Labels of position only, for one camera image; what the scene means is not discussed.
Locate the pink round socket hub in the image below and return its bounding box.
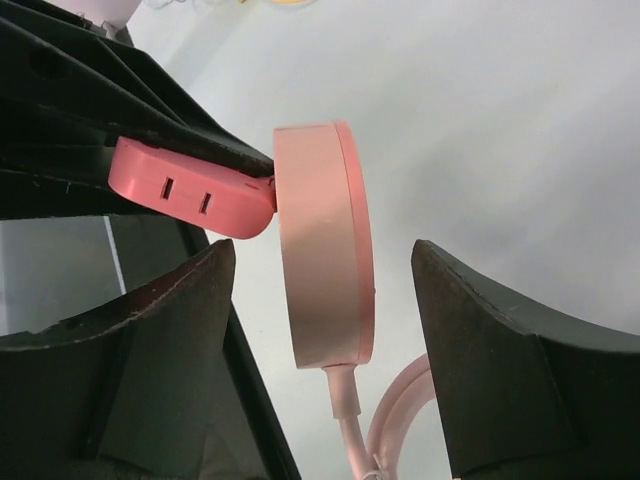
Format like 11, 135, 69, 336
273, 121, 375, 369

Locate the red pink cube charger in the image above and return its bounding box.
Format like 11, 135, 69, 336
108, 137, 276, 240

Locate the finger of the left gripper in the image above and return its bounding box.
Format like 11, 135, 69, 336
1, 14, 273, 177
1, 170, 150, 220

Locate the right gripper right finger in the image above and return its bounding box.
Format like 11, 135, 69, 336
411, 240, 639, 479

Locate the pink coiled USB cable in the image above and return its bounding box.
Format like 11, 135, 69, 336
322, 352, 441, 480

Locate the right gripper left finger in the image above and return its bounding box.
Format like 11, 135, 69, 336
1, 240, 235, 479

